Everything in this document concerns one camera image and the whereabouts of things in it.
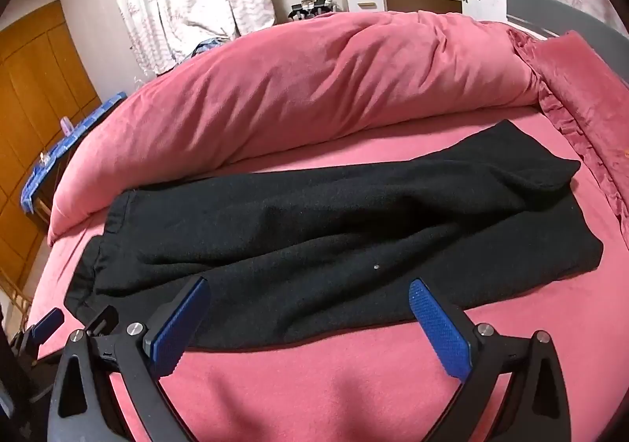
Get white patterned box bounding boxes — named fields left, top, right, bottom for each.
left=461, top=0, right=508, bottom=23

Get blue striped cloth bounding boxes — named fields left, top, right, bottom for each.
left=191, top=37, right=223, bottom=59

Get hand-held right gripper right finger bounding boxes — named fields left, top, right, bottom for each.
left=409, top=278, right=572, bottom=442

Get rattan chair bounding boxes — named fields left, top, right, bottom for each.
left=0, top=270, right=33, bottom=325

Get pink ruffled pillow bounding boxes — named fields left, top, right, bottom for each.
left=508, top=27, right=629, bottom=246

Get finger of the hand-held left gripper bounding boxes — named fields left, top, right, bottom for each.
left=85, top=305, right=120, bottom=339
left=20, top=308, right=66, bottom=349

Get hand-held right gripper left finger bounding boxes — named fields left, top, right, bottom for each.
left=46, top=276, right=212, bottom=442

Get black pants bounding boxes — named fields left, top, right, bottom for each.
left=64, top=120, right=604, bottom=352

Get white wooden nightstand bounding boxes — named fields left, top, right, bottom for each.
left=340, top=0, right=465, bottom=15

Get black gadget cluster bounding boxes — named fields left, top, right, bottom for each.
left=290, top=0, right=337, bottom=23

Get pink quilt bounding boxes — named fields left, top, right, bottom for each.
left=48, top=10, right=541, bottom=246

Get wooden wardrobe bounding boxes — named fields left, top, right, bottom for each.
left=0, top=0, right=101, bottom=286

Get grey headboard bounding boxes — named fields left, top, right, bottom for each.
left=505, top=0, right=629, bottom=42

